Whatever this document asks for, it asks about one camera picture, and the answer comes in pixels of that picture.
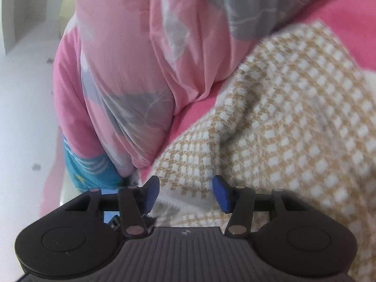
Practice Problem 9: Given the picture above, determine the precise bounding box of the teal striped pillow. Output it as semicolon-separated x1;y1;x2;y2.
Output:
63;135;124;191

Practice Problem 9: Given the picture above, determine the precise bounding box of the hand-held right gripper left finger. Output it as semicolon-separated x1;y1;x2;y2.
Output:
63;176;161;238

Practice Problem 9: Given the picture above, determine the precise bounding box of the pink grey floral duvet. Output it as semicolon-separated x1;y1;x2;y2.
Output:
53;0;353;178

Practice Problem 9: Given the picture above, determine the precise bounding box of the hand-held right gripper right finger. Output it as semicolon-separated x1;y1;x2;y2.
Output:
213;175;294;237

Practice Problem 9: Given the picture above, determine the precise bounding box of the beige checked knit cardigan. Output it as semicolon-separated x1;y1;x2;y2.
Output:
129;19;376;282

